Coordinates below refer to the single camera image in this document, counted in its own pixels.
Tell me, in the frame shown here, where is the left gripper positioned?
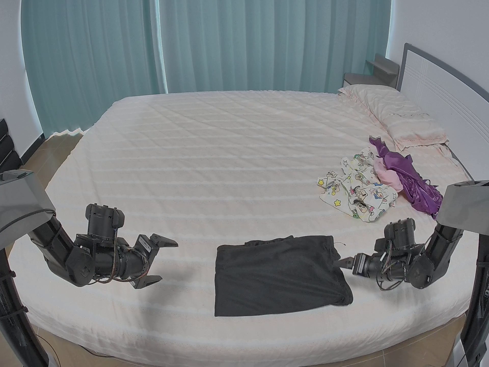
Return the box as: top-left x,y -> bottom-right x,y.
115,233 -> 179,290

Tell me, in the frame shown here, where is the white printed pyjama garment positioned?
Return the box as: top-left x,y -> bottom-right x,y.
316,147 -> 399,223

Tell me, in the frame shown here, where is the purple garment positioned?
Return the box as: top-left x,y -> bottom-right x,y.
369,136 -> 444,219

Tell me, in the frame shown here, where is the black chest of drawers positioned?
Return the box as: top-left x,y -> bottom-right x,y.
0,119 -> 20,171

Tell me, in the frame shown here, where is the blue-green curtain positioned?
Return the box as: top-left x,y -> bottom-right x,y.
158,0 -> 394,93
22,0 -> 169,136

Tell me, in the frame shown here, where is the pink garment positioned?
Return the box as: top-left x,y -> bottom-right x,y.
374,157 -> 404,193

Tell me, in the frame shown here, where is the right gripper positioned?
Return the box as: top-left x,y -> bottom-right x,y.
352,253 -> 384,279

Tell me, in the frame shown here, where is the cream pillow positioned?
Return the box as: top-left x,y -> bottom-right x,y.
337,84 -> 450,152

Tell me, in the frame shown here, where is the bed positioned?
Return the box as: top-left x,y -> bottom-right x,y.
15,42 -> 489,358

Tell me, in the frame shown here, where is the black T-shirt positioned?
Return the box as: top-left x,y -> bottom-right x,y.
214,235 -> 354,317

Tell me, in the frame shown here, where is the black cable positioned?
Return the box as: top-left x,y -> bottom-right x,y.
36,335 -> 60,367
0,209 -> 56,233

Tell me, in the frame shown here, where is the grey bedside table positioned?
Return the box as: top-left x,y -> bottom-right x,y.
343,54 -> 400,88

